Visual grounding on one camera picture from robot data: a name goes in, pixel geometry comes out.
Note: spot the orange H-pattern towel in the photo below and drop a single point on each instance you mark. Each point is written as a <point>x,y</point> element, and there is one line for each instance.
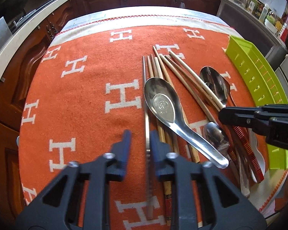
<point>88,89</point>

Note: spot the green plastic utensil tray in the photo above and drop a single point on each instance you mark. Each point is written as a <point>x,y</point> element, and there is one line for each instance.
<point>262,82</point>

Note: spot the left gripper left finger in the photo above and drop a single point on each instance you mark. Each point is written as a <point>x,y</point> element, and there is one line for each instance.
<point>78,197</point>

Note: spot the small steel teaspoon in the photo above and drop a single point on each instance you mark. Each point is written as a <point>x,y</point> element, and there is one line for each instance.
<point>214,134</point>

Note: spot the steel chopstick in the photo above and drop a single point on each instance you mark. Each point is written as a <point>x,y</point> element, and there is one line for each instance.
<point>149,189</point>

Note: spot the white ceramic spoon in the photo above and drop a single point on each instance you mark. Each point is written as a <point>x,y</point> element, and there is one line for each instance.
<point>254,146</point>

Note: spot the cream chopstick red bands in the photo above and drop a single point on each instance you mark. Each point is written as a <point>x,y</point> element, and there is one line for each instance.
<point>174,67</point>
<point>202,87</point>

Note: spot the steel tablespoon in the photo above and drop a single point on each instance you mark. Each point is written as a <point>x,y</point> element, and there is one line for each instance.
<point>217,84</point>

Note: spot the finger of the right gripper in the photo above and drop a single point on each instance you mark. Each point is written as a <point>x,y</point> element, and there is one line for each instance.
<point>273,110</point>
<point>242,117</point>

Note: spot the large steel soup spoon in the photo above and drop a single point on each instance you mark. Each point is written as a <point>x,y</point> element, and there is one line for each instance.
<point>159,102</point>

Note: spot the dark brown wooden chopstick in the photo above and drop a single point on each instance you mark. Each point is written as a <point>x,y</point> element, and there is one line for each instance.
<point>177,106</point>

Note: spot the bamboo chopstick black band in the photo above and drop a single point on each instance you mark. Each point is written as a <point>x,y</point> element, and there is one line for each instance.
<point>166,185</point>

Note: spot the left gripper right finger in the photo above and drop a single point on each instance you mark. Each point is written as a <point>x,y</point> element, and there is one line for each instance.
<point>222,205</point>

